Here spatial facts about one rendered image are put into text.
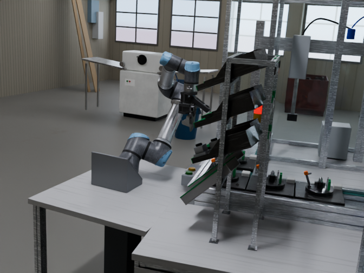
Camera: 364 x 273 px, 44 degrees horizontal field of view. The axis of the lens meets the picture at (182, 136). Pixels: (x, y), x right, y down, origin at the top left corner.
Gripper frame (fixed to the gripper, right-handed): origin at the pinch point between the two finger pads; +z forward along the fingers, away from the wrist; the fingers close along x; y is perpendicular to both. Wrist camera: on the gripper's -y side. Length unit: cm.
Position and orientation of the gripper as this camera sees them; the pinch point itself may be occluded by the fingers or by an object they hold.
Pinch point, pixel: (192, 129)
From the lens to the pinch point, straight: 239.1
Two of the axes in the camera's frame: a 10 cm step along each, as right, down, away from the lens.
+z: -0.6, 9.7, 2.5
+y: -9.7, -1.2, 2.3
